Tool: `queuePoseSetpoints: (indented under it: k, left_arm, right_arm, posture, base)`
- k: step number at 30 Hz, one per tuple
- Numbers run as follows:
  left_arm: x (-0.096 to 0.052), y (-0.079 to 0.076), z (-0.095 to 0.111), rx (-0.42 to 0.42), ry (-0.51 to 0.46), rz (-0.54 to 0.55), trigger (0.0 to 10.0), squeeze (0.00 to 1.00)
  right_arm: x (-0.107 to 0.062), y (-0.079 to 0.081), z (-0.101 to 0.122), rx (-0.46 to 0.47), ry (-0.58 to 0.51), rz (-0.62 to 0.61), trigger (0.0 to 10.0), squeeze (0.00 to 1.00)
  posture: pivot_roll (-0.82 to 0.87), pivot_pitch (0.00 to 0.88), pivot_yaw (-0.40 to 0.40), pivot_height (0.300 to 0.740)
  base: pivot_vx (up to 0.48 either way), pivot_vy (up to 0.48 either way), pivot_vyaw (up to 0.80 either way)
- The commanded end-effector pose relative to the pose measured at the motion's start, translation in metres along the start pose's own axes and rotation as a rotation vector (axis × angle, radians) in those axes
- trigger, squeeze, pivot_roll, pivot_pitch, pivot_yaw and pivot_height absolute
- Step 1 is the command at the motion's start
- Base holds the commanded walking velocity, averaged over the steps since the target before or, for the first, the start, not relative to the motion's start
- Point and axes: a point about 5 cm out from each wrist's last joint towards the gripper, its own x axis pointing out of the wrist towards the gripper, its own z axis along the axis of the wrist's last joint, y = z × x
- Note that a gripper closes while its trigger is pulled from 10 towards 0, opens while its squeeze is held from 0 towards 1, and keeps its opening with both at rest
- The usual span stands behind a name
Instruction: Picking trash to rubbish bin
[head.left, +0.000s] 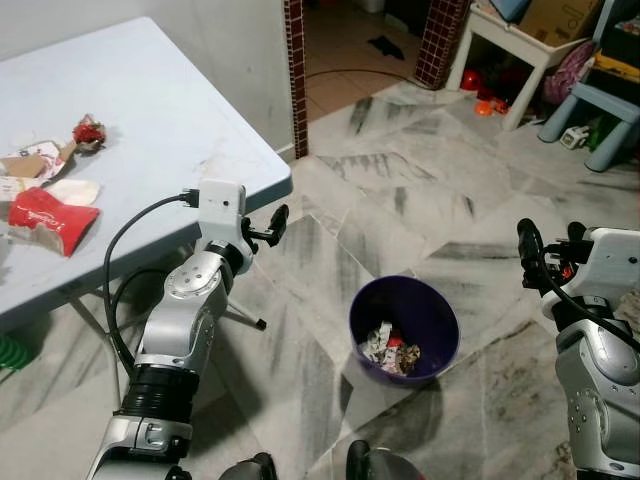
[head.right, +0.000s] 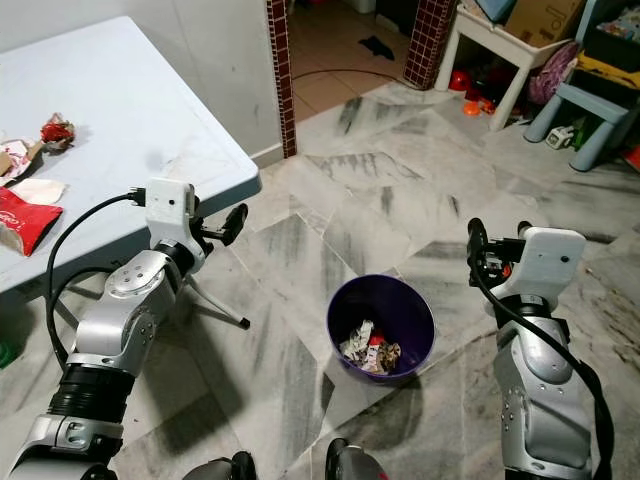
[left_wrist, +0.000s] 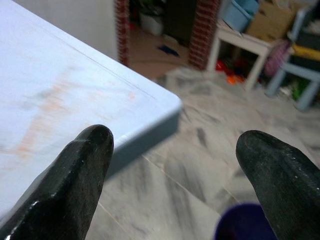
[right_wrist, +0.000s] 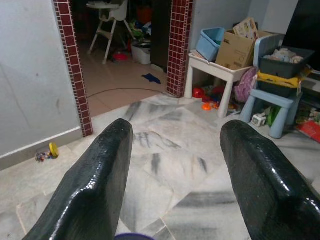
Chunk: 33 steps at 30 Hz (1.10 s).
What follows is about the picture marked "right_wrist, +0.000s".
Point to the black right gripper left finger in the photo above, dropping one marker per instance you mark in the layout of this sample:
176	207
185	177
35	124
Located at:
92	190

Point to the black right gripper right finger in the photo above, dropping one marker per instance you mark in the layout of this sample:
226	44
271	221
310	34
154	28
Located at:
270	185

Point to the dark grey plastic bin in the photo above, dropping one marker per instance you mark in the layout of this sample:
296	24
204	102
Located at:
285	63

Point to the yellow lidded toy jar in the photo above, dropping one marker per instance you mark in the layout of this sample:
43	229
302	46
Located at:
53	150

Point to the white cube toy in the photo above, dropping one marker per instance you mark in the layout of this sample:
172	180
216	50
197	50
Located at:
258	120

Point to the red flat book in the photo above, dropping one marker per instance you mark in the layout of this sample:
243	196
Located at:
309	130

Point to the light blue kids chair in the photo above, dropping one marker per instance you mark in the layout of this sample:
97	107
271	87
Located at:
270	105

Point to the orange round toy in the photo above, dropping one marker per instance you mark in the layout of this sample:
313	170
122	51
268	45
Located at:
207	107

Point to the pink purple bag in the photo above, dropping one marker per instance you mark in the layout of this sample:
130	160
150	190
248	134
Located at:
245	83

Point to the yellow black flat package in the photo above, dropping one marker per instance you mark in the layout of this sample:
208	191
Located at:
277	80

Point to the red round toy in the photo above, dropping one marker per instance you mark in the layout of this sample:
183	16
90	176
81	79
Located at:
197	93

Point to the blue cloth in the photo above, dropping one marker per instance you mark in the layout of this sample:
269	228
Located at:
151	78

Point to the white plastic kids table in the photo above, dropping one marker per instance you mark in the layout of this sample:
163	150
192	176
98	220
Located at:
212	72

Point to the red bowl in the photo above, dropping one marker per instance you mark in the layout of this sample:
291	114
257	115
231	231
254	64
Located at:
120	56

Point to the brown cardboard box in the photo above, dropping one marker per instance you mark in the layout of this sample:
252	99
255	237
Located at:
236	51

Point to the white storage box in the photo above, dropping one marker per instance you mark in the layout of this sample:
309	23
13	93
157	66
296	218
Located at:
141	53

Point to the light blue plastic tub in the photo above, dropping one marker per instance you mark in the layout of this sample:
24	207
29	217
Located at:
209	43

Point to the picture book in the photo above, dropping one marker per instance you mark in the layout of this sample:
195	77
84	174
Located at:
246	28

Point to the black television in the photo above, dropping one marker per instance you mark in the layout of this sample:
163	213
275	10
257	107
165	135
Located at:
303	23

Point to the white baby high chair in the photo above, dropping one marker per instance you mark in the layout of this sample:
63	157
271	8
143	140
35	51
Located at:
109	22

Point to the dark cabinet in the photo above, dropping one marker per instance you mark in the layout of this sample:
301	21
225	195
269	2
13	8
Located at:
160	35

